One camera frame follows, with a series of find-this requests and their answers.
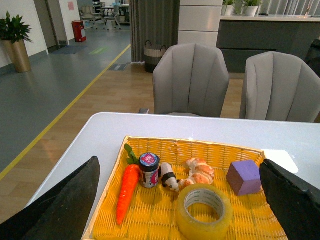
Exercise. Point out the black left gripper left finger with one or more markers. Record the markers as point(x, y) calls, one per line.
point(62, 212)

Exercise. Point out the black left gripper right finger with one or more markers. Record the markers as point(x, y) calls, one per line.
point(294, 202)

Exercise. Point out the clear yellowish tape roll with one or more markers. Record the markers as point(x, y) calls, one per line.
point(203, 213)

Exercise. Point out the yellow woven basket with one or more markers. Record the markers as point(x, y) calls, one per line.
point(152, 211)

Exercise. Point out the striped laundry basket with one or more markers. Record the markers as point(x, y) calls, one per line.
point(153, 53)

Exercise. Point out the purple foam cube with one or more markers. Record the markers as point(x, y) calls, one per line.
point(244, 177)

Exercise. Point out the orange toy carrot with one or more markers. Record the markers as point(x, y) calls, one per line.
point(130, 181)

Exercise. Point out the toy croissant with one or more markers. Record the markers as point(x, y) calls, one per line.
point(199, 173)

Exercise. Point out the small jar with black lid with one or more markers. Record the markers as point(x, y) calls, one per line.
point(149, 166)

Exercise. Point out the toy panda figure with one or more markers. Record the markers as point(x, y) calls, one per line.
point(168, 178)

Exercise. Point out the right grey chair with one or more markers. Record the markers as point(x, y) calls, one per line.
point(279, 87)

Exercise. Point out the grey chair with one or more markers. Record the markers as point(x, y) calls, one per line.
point(279, 87)
point(191, 80)

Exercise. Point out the left grey chair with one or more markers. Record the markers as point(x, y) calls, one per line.
point(191, 80)

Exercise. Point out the grey counter with white top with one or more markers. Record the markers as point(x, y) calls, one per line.
point(241, 37)

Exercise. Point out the red bin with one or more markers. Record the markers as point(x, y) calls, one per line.
point(79, 31)

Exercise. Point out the potted plant in gold vase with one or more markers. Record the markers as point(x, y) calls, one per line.
point(13, 33)

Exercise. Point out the white potted plant right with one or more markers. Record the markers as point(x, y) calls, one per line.
point(251, 7)

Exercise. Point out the white potted plant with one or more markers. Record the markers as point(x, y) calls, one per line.
point(228, 7)
point(251, 7)

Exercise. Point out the office chairs and desks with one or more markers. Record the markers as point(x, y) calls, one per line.
point(110, 16)

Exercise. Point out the white potted plant left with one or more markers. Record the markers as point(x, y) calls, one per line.
point(228, 7)

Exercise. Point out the white pillar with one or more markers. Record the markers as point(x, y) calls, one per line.
point(199, 22)

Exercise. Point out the grey curtain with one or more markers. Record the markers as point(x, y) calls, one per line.
point(154, 20)

